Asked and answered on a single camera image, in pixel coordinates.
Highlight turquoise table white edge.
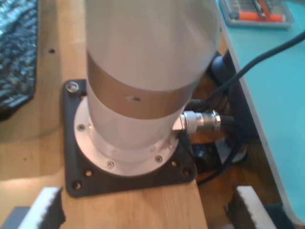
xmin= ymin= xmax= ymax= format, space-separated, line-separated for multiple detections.
xmin=215 ymin=0 xmax=305 ymax=225

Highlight dark blue round knob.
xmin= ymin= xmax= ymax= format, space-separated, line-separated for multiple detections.
xmin=211 ymin=51 xmax=236 ymax=84

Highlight black bubble mat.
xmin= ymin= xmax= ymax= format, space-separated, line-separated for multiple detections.
xmin=0 ymin=0 xmax=39 ymax=122

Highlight clear case orange tools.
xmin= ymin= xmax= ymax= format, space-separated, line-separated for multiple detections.
xmin=219 ymin=0 xmax=295 ymax=31

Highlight thin black cable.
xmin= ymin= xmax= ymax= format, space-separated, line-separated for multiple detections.
xmin=206 ymin=31 xmax=305 ymax=104

